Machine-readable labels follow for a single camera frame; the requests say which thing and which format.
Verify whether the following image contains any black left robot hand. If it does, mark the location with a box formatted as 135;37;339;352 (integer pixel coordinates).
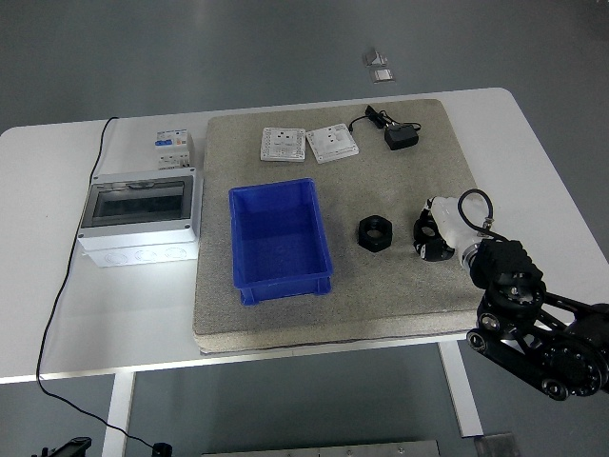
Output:
39;436;92;457

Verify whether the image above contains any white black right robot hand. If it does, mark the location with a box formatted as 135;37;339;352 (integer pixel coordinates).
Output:
411;193;482;264

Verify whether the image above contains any grey distribution box clear lid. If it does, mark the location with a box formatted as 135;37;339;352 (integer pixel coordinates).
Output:
76;167;205;269

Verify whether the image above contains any white table leg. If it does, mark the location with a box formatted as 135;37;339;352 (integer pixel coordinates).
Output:
101;370;138;457
437;341;485;439

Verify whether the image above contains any grey-brown table mat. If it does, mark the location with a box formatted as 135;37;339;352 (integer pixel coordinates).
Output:
192;98;494;355

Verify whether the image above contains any blue plastic bin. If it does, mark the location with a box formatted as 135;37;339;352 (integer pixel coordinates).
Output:
228;177;335;308

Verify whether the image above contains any open metal floor socket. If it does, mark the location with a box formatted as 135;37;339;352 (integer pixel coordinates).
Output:
363;47;389;69

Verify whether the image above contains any white socket panel with holes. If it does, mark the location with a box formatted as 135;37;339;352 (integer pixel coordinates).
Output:
259;127;307;164

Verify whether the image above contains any small grey floor plate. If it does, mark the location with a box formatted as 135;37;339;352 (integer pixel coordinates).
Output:
473;432;519;457

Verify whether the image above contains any grey metal plate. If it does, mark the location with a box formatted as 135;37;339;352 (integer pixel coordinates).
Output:
201;439;442;457

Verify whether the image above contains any white circuit breaker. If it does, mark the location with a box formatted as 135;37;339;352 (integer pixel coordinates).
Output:
152;130;196;171

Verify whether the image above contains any black power adapter with cord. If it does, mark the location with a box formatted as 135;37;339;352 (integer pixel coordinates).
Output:
348;104;423;152

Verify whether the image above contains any white socket panel with switch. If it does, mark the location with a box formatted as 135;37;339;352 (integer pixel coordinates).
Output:
305;122;361;165

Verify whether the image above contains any thin black cable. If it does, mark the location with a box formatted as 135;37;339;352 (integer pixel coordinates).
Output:
35;116;174;456

